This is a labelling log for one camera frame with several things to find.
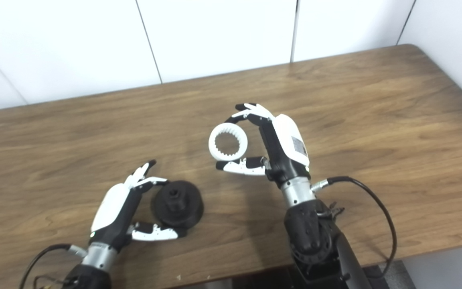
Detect thin left arm wires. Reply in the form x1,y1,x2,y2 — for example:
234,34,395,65
34,275,71,289

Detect thin right arm wires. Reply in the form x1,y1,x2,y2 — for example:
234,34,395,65
317,201,346,219

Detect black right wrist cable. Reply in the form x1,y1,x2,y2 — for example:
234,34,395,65
310,176,398,279

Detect dark robot torso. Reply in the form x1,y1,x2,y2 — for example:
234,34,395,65
183,263,408,289

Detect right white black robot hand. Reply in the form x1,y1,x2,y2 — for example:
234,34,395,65
216,103,311,187

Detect thin arm wires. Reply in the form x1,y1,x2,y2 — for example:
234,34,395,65
317,201,346,219
34,275,71,289

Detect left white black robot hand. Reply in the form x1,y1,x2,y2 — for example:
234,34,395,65
90,159,187,251

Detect white toothed plastic ring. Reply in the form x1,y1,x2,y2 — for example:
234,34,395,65
209,122,249,162

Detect round black plastic part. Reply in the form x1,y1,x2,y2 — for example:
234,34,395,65
151,181,205,230

